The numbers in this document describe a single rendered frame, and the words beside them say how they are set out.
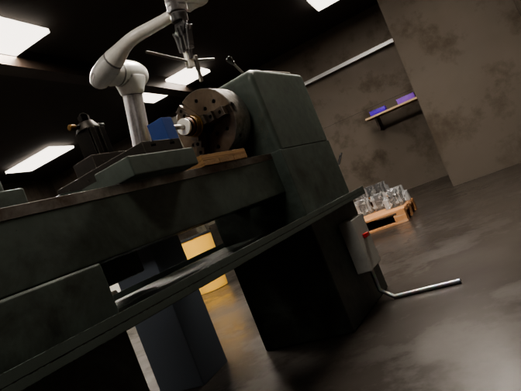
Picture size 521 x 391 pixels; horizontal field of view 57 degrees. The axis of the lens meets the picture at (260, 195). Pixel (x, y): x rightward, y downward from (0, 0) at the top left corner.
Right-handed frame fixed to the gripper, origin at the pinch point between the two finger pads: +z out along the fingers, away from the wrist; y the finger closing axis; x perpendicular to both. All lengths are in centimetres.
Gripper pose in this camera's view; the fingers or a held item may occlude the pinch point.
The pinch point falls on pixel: (189, 60)
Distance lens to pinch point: 218.2
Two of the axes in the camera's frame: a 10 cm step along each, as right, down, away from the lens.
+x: 7.4, -2.1, 6.4
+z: 2.2, 9.7, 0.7
